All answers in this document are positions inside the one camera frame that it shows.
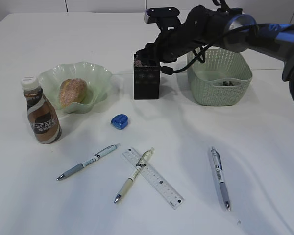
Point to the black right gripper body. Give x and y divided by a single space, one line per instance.
200 28

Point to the grey paper ball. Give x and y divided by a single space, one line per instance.
227 83

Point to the blue pencil sharpener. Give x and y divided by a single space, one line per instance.
120 121

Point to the sugar-dusted bread roll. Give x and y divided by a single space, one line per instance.
72 90

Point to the clear plastic ruler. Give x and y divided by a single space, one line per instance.
155 179

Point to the Nescafe coffee bottle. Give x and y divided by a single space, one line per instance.
41 114

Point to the blue black right robot arm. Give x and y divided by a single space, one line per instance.
227 28

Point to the green plastic woven basket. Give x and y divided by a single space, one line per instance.
220 65

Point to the black pen holder box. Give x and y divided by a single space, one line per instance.
146 80

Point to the green wavy glass plate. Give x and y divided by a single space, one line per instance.
96 77

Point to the grey grip white pen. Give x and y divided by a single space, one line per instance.
220 177

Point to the beige grip pen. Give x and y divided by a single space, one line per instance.
130 181

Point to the blue-grey grip pen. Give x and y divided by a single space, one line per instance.
82 165

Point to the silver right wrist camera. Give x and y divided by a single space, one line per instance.
166 18

